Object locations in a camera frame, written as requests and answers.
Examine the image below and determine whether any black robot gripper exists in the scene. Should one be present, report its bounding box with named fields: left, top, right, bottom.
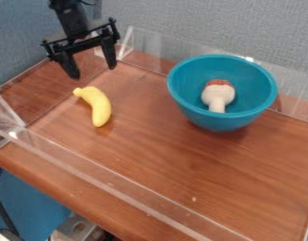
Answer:
left=42, top=0, right=121, bottom=80

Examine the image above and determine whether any yellow toy banana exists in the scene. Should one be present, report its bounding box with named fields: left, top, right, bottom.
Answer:
left=74, top=86, right=113, bottom=127

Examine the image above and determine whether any blue plastic bowl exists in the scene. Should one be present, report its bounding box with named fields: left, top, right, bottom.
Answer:
left=167, top=55, right=278, bottom=132

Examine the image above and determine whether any white red toy mushroom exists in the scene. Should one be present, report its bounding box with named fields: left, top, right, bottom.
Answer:
left=202, top=79, right=235, bottom=113

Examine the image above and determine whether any clear acrylic table barrier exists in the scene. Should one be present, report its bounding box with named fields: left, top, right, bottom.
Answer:
left=0, top=27, right=308, bottom=241

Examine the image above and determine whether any grey metal bracket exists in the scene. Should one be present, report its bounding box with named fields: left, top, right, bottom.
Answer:
left=51, top=214, right=105, bottom=241

